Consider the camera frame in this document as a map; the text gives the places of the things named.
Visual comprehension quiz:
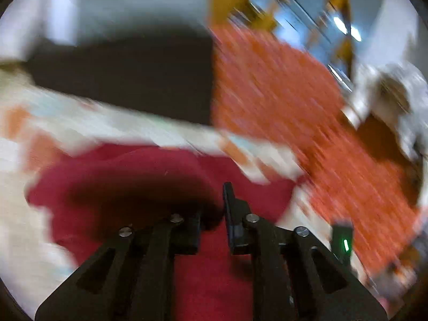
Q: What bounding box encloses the maroon small garment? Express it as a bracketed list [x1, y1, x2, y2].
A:
[25, 144, 296, 320]

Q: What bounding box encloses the orange floral cloth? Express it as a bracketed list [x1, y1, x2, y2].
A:
[212, 26, 420, 276]

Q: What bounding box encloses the white crumpled cloth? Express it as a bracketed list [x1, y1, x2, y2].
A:
[342, 62, 427, 162]

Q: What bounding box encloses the heart pattern quilted blanket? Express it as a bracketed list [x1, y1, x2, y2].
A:
[0, 66, 366, 318]

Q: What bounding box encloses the black cushion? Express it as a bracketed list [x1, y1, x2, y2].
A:
[25, 33, 214, 125]

